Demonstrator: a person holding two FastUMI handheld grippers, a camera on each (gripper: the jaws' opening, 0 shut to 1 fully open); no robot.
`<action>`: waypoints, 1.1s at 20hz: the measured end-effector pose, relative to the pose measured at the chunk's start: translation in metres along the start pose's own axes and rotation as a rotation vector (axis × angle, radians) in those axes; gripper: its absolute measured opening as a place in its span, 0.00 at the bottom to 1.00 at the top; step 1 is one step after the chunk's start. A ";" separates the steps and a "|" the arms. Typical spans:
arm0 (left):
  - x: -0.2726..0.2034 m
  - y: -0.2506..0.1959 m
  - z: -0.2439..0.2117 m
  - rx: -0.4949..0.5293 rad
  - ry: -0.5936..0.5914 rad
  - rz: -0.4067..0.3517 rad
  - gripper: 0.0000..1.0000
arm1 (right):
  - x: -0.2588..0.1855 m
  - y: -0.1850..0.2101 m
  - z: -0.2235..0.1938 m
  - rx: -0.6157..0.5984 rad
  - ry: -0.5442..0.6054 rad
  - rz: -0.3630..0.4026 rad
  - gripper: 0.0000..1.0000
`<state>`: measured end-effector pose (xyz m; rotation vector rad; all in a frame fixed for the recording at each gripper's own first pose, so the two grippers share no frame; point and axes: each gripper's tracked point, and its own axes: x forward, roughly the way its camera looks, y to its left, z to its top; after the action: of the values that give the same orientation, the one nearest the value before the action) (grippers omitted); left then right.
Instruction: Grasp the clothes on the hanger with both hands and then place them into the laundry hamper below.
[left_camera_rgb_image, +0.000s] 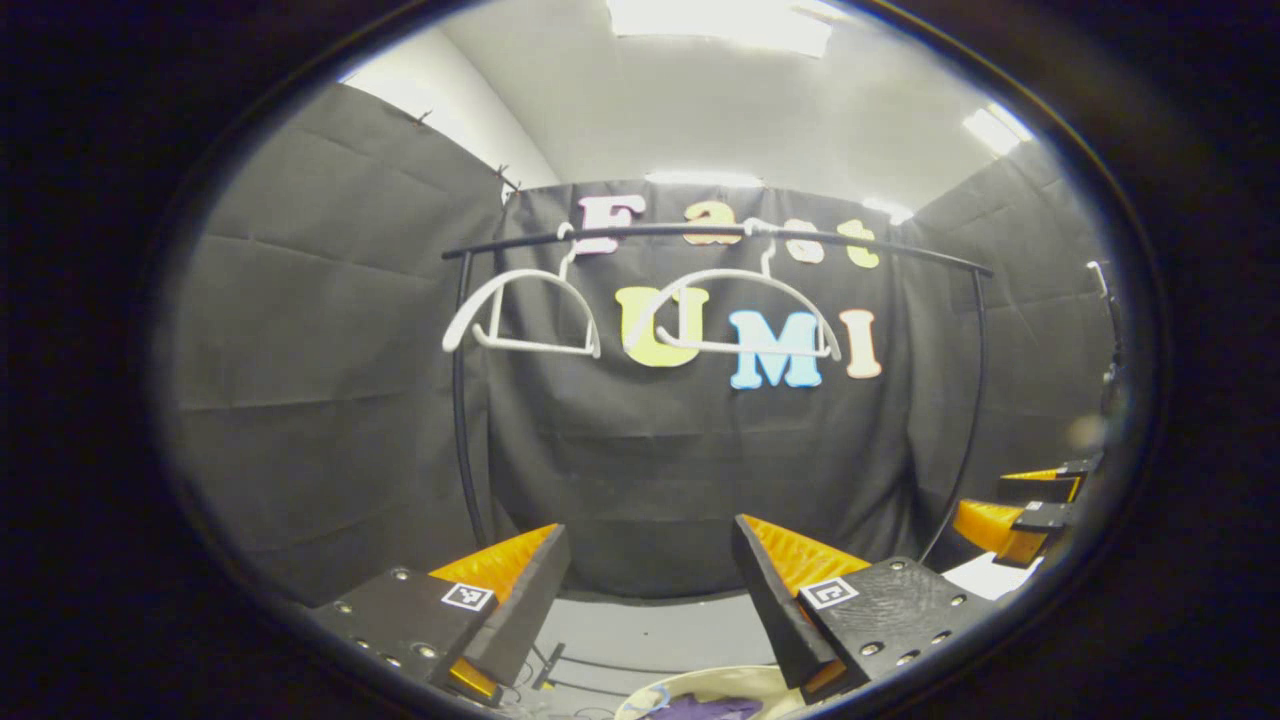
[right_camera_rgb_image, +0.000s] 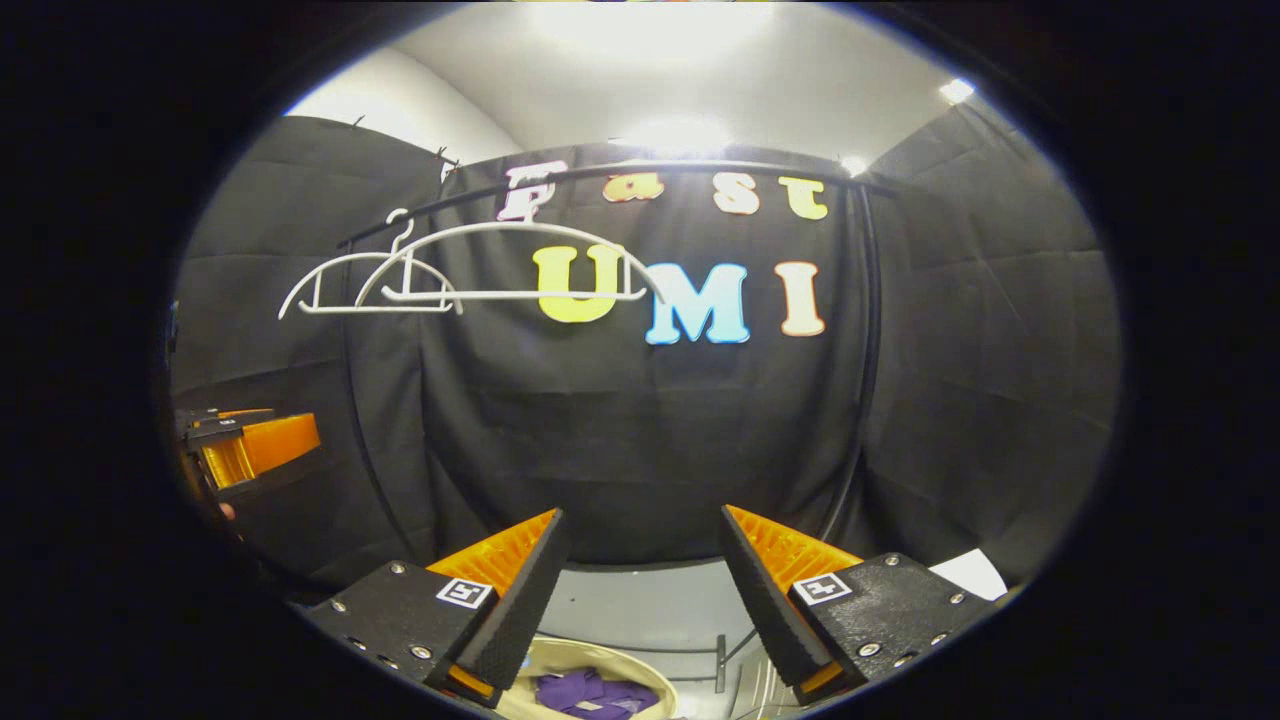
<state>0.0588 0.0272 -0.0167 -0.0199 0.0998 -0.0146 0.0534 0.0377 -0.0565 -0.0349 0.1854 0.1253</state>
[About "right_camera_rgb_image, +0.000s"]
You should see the white plastic hanger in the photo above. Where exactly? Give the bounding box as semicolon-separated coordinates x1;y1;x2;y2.
353;165;668;306
278;208;466;321

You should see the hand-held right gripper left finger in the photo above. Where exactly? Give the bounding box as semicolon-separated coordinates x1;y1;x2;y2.
300;507;573;709

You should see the black backdrop cloth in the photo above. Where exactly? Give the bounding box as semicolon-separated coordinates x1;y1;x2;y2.
170;95;1121;591

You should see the long ceiling light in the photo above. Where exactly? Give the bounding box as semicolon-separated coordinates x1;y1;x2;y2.
614;118;733;157

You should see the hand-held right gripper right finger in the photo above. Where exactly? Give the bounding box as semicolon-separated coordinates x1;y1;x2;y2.
720;503;991;706

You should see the grey ribbed panel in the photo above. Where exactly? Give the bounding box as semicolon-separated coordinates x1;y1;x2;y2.
730;650;797;720

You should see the purple corduroy jacket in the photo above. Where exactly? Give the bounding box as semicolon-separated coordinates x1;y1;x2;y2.
533;668;661;720

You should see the beige laundry hamper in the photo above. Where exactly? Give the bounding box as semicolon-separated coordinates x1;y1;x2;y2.
495;635;681;720

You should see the black metal clothes rack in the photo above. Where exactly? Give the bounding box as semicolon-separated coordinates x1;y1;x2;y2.
338;156;896;701

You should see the large ceiling light panel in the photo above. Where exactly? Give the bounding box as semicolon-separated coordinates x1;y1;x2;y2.
520;0;783;63

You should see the white paper sheet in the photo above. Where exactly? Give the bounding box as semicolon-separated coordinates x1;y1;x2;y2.
930;548;1009;601

